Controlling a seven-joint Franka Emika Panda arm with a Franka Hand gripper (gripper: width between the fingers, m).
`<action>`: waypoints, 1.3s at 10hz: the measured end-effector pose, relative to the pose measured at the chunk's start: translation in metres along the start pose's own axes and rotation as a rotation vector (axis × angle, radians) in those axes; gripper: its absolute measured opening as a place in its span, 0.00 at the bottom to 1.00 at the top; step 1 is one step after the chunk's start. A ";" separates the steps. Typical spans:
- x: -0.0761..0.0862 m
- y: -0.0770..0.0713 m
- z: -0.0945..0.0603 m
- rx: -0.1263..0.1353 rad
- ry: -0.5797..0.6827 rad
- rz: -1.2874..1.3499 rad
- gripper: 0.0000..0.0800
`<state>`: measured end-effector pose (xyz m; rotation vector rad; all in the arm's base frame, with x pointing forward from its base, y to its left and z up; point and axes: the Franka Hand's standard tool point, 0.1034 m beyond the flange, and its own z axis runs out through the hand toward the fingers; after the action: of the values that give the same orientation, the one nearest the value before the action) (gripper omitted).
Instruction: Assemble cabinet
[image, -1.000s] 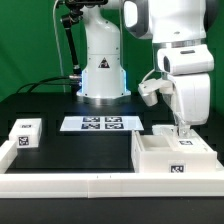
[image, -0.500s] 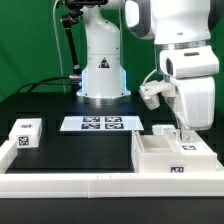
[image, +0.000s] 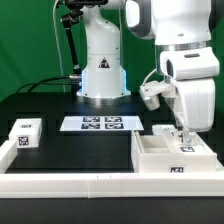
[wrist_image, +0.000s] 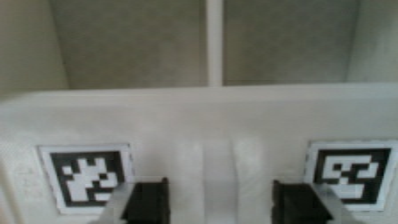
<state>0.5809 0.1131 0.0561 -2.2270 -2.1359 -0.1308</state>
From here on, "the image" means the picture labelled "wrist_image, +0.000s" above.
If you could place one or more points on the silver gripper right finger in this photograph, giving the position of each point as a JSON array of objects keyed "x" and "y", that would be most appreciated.
[{"x": 306, "y": 205}]

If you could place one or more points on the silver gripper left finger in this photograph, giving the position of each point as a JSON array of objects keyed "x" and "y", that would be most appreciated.
[{"x": 139, "y": 204}]

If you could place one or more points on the white cabinet door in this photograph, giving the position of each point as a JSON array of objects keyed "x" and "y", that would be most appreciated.
[{"x": 217, "y": 137}]

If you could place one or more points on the white cabinet body box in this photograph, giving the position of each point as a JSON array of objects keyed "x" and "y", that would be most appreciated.
[{"x": 92, "y": 45}]

